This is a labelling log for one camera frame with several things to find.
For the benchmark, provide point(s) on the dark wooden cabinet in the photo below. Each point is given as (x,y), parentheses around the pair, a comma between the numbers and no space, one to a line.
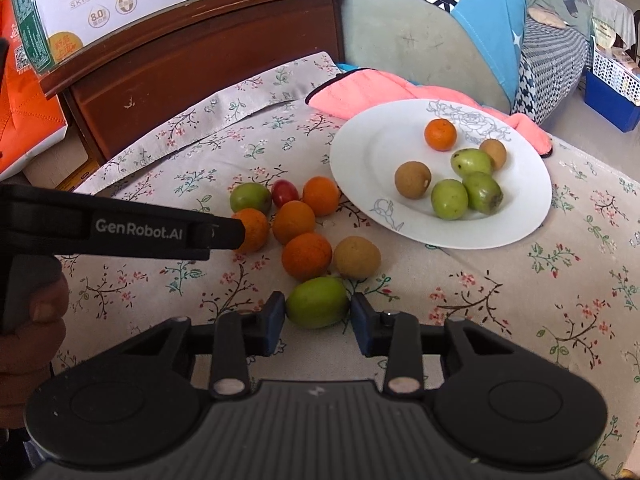
(200,70)

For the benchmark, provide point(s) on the white table cover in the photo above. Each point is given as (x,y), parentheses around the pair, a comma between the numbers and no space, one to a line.
(612,5)

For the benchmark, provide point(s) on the beige pillow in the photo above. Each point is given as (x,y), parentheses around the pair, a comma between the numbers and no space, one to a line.
(545,17)

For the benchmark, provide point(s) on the floral tablecloth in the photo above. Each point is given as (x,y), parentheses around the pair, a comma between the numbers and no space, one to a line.
(500,320)

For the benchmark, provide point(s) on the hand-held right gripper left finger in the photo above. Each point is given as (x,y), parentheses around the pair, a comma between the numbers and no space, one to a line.
(274,322)

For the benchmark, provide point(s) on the dark green jujube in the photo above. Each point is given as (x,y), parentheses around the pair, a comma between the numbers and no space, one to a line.
(482,192)

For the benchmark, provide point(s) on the brown cardboard box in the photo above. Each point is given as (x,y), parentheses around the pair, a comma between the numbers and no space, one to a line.
(55,170)

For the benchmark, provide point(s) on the red cherry tomato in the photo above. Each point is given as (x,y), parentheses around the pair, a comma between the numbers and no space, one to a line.
(284,193)

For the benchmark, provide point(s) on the small green jujube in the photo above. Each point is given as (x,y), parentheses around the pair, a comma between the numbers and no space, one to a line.
(250,197)

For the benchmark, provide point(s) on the orange tangerine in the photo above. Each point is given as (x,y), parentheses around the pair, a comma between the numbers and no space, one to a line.
(306,256)
(440,134)
(257,230)
(293,222)
(321,195)

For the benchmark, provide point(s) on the person's left hand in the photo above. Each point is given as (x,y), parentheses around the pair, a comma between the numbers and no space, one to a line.
(45,345)

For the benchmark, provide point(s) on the white green packet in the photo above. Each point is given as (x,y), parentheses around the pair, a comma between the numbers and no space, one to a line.
(605,32)

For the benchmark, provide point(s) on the houndstooth sofa cover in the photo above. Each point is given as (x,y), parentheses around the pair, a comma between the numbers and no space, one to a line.
(555,65)

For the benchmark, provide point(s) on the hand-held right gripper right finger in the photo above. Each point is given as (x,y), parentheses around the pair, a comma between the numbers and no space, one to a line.
(361,322)

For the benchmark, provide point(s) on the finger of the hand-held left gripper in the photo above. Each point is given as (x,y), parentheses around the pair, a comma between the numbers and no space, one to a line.
(229,237)

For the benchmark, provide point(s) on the brown kiwi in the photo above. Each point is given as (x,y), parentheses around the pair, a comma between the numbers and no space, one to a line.
(413,180)
(356,257)
(495,152)

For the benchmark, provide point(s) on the blue storage bin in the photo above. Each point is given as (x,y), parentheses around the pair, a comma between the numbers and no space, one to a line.
(610,110)

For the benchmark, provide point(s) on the orange paper bag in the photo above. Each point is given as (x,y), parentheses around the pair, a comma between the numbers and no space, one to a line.
(25,110)

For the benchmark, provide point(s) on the white plastic basket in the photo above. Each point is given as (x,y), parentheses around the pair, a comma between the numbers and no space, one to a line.
(615,77)

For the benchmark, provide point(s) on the pink cloth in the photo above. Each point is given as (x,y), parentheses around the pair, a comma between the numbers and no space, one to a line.
(370,90)

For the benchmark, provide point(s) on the white printed milk carton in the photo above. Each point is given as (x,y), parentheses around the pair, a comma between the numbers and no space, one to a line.
(150,0)

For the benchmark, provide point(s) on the white floral print plate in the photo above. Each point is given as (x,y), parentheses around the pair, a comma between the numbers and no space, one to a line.
(380,160)

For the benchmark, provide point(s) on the grey green sofa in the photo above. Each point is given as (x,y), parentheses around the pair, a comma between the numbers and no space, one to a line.
(400,45)

